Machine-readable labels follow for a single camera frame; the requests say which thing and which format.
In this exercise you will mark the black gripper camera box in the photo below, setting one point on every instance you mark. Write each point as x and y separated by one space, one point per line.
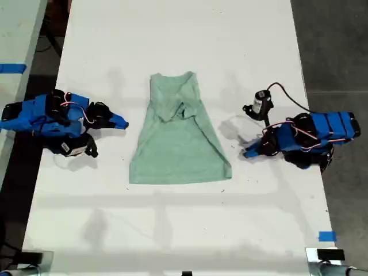
260 103
73 148

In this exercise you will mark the silver metal table bracket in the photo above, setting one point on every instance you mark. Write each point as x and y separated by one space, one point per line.
34 268
312 264

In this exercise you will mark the long blue tape strip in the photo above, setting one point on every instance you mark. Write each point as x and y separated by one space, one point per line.
11 68

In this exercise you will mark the pale green t-shirt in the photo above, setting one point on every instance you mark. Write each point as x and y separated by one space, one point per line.
178 143

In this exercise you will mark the small black box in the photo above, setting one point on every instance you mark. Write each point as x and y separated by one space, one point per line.
32 256
330 254

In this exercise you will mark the white side table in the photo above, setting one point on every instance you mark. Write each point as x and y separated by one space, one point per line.
17 34

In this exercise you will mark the short black camera stalk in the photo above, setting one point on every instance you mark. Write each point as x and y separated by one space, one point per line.
266 120

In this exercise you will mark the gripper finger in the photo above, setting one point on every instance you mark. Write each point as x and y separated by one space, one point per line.
257 154
115 119
100 124
258 146

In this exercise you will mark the short blue tape strip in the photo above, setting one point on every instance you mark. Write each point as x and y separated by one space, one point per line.
327 236

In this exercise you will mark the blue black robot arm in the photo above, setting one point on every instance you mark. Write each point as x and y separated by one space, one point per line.
26 115
330 125

